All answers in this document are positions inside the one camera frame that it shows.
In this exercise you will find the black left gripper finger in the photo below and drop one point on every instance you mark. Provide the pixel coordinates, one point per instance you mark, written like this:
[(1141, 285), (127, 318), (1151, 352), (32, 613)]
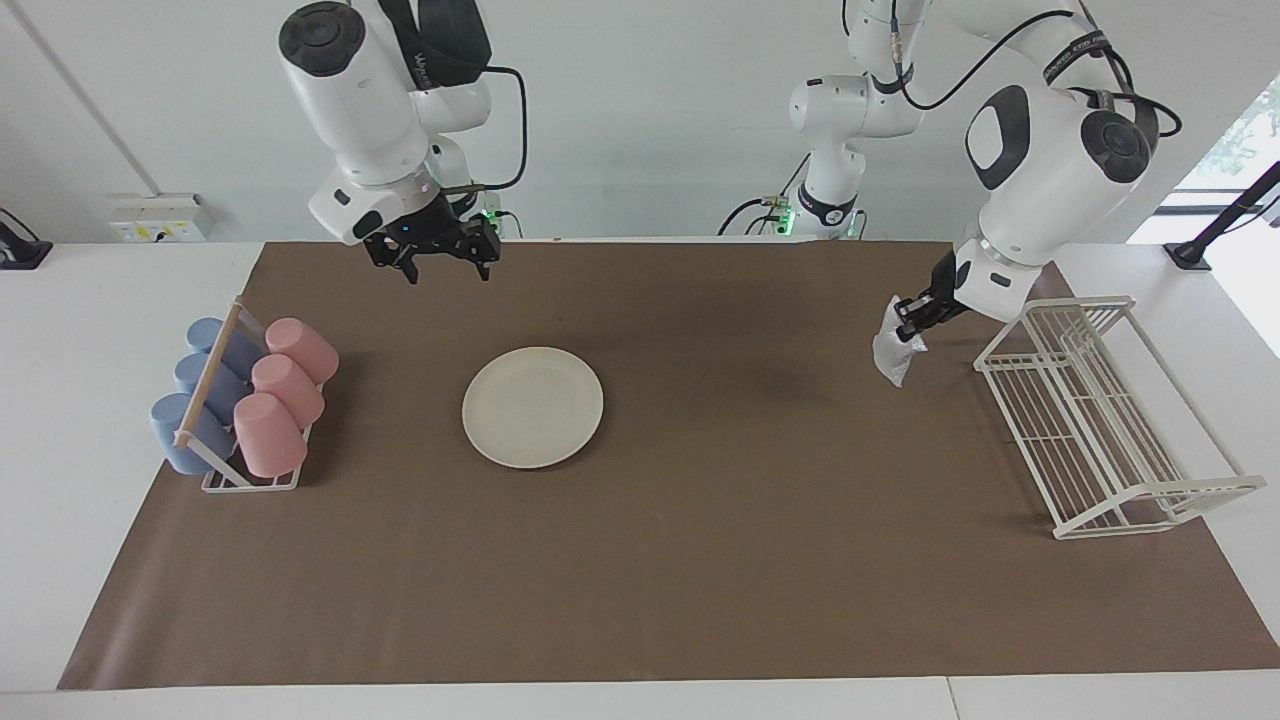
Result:
[(918, 328), (912, 305)]

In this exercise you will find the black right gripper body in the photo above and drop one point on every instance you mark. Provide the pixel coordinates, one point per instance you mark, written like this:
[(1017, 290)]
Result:
[(425, 232)]

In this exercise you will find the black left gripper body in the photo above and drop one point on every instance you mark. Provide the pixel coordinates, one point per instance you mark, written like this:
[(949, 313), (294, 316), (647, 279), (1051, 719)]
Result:
[(945, 295)]

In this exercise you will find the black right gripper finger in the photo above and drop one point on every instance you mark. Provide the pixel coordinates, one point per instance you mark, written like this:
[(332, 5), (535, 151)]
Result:
[(488, 255), (408, 268)]

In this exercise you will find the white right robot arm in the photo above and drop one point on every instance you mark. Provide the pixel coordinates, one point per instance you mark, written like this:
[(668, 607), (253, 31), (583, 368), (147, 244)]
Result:
[(360, 110)]

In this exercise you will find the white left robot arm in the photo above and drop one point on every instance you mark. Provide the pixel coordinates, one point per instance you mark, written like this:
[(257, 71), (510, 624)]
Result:
[(1040, 200)]

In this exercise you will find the cream round plate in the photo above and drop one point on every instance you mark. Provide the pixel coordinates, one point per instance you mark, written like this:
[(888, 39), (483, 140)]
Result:
[(533, 407)]

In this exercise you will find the pink plastic cup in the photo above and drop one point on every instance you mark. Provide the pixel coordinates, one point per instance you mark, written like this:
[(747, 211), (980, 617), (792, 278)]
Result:
[(305, 348), (270, 435), (290, 390)]

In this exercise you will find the blue plastic cup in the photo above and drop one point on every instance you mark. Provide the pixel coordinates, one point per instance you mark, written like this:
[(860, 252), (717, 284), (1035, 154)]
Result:
[(205, 335), (170, 425), (192, 372)]

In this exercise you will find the cup rack with wooden bar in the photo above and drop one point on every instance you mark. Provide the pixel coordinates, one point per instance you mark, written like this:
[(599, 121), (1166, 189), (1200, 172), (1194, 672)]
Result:
[(208, 372)]

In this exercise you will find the black stand with slanted pole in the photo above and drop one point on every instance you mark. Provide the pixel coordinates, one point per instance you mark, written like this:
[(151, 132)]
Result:
[(1190, 252)]

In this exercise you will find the brown table mat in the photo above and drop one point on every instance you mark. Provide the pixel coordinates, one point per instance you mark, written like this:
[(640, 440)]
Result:
[(700, 560)]

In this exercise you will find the white wall outlet box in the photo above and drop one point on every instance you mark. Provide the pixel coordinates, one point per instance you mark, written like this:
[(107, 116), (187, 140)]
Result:
[(155, 215)]

